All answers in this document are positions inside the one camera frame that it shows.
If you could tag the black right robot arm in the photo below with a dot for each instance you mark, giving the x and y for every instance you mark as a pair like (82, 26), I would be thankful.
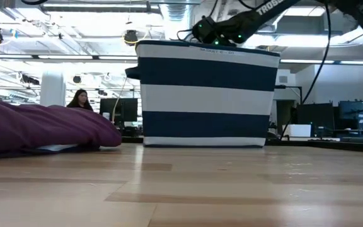
(263, 12)

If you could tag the navy white striped fabric basket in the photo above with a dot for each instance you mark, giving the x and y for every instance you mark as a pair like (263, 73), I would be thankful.
(200, 101)

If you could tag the black ceiling device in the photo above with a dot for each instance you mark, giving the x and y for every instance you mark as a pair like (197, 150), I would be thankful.
(131, 37)

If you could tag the black computer monitor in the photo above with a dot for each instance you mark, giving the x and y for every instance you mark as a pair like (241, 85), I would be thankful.
(315, 118)
(128, 110)
(358, 113)

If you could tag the white box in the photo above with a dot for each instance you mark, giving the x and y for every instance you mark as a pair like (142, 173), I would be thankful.
(298, 130)

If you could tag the person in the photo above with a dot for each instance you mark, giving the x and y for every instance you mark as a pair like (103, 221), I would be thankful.
(80, 100)

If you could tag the white building column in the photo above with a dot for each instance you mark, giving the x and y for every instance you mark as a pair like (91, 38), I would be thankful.
(52, 88)

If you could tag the purple cloth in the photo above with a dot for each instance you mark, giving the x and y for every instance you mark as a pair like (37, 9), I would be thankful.
(43, 126)

